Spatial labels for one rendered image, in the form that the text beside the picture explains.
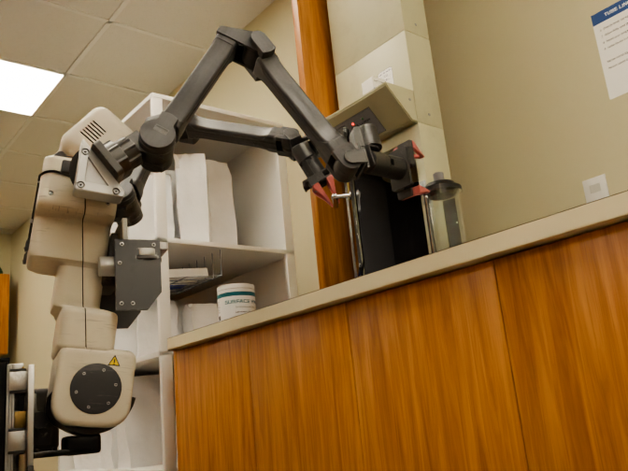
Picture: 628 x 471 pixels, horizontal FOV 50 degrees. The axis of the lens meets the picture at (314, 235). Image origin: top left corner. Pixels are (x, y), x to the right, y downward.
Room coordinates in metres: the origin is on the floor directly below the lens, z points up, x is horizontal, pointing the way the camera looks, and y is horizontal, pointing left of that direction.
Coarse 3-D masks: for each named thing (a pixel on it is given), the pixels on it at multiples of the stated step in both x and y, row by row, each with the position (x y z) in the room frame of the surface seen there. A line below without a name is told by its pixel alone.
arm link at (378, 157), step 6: (366, 150) 1.51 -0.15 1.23; (372, 150) 1.50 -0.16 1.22; (372, 156) 1.50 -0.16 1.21; (378, 156) 1.50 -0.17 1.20; (384, 156) 1.52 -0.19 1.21; (372, 162) 1.50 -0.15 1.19; (378, 162) 1.50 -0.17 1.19; (384, 162) 1.51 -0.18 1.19; (390, 162) 1.52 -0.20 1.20; (366, 168) 1.52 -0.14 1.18; (372, 168) 1.51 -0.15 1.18; (378, 168) 1.51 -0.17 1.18; (384, 168) 1.52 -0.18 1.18; (372, 174) 1.53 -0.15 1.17; (378, 174) 1.53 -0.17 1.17; (384, 174) 1.54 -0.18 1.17
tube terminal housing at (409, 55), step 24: (384, 48) 1.86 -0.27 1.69; (408, 48) 1.79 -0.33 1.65; (360, 72) 1.94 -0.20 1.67; (408, 72) 1.80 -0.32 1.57; (432, 72) 1.85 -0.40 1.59; (360, 96) 1.95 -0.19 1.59; (432, 96) 1.84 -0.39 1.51; (432, 120) 1.83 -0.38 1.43; (384, 144) 1.90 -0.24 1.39; (432, 144) 1.82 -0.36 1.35; (432, 168) 1.81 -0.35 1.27; (360, 240) 2.01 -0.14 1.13
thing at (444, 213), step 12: (432, 192) 1.64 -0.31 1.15; (444, 192) 1.63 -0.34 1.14; (456, 192) 1.65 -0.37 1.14; (432, 204) 1.65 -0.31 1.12; (444, 204) 1.63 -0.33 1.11; (456, 204) 1.64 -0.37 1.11; (432, 216) 1.65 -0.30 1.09; (444, 216) 1.63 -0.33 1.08; (456, 216) 1.64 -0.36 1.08; (432, 228) 1.66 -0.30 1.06; (444, 228) 1.64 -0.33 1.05; (456, 228) 1.64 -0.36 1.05; (432, 240) 1.66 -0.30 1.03; (444, 240) 1.64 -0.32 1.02; (456, 240) 1.63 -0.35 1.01; (432, 252) 1.68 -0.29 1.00
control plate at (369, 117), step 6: (366, 108) 1.81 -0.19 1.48; (360, 114) 1.84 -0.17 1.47; (366, 114) 1.83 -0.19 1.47; (372, 114) 1.82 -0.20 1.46; (348, 120) 1.87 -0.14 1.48; (354, 120) 1.86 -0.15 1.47; (360, 120) 1.85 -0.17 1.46; (366, 120) 1.84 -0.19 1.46; (372, 120) 1.83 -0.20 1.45; (336, 126) 1.91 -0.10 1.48; (342, 126) 1.90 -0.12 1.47; (348, 126) 1.89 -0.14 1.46; (354, 126) 1.88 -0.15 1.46; (378, 126) 1.84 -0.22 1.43; (342, 132) 1.92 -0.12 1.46; (378, 132) 1.86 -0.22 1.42
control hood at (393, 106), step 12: (384, 84) 1.72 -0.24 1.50; (372, 96) 1.77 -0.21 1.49; (384, 96) 1.75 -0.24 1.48; (396, 96) 1.74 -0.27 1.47; (408, 96) 1.77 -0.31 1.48; (348, 108) 1.84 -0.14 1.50; (360, 108) 1.82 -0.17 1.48; (372, 108) 1.80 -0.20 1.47; (384, 108) 1.78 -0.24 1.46; (396, 108) 1.77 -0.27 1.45; (408, 108) 1.77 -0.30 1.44; (336, 120) 1.89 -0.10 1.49; (384, 120) 1.82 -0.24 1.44; (396, 120) 1.80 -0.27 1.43; (408, 120) 1.78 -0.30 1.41; (384, 132) 1.85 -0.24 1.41; (396, 132) 1.85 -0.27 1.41
